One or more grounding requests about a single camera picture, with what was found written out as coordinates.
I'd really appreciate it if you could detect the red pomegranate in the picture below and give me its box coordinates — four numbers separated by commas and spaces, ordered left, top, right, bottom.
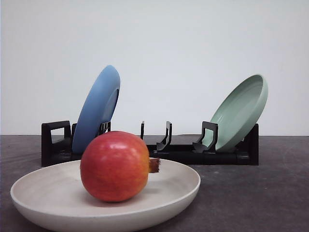
80, 131, 161, 203

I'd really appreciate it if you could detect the white plate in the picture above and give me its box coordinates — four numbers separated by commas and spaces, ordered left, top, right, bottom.
10, 160, 201, 232

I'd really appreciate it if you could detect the blue plate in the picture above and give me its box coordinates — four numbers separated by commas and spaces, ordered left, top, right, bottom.
72, 65, 120, 154

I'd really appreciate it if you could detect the green plate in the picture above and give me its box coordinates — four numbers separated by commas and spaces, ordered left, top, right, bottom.
203, 74, 268, 150

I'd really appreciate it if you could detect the black plastic dish rack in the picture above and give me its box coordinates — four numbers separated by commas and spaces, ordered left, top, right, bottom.
41, 120, 259, 167

